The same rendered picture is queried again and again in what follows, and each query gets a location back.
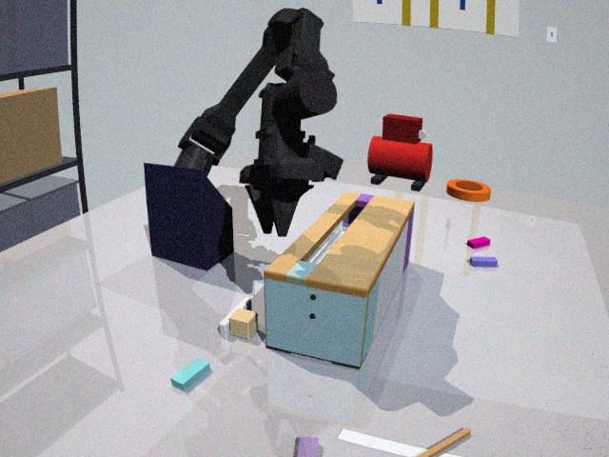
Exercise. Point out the purple rectangular block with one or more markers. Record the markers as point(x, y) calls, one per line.
point(308, 447)

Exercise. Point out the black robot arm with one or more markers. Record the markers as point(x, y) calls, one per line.
point(291, 42)

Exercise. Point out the small magenta block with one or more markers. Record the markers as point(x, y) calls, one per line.
point(478, 242)

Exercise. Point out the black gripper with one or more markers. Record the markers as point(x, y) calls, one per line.
point(279, 177)

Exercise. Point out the small cyan block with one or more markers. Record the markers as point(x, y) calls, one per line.
point(190, 374)

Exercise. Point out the small blue-purple block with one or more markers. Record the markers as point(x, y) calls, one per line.
point(483, 261)

